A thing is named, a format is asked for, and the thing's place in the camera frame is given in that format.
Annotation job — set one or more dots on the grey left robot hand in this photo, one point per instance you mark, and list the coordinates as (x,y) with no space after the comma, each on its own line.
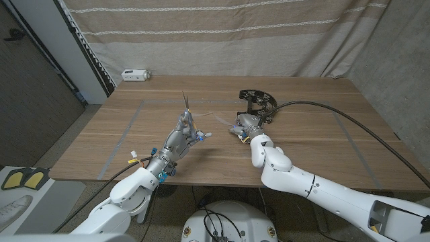
(174,146)

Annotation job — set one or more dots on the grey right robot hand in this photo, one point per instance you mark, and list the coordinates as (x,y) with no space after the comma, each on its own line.
(250,124)

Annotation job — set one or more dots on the clear tape strip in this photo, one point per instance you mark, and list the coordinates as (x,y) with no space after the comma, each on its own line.
(201,115)

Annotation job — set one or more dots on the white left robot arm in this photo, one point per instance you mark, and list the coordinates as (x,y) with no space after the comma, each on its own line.
(127,195)

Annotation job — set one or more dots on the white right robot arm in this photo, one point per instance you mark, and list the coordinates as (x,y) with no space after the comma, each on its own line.
(319,191)

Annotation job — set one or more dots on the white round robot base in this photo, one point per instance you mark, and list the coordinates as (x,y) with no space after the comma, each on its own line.
(231,218)

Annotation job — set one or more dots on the black half-moon tambourine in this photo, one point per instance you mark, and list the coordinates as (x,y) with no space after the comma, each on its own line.
(258,95)

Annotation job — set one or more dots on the beige striped curtain backdrop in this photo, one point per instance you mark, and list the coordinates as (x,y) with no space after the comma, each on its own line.
(218,50)

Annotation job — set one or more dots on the white power box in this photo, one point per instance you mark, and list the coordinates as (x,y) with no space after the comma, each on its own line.
(132,75)

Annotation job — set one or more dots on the grey floor mat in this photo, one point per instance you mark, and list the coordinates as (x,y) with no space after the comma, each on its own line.
(57,198)

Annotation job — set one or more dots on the yellow black foot pedal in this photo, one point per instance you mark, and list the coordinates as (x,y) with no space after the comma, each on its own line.
(35,179)
(13,179)

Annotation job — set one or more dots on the dark wooden door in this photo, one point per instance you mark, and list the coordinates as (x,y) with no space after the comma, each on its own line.
(33,101)

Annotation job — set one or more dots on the white shoe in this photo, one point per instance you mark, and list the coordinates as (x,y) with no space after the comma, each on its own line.
(11,208)

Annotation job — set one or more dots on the white floor board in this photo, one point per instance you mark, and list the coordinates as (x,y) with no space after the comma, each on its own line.
(6,195)

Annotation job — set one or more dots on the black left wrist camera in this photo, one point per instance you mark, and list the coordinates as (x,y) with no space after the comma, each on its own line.
(171,169)

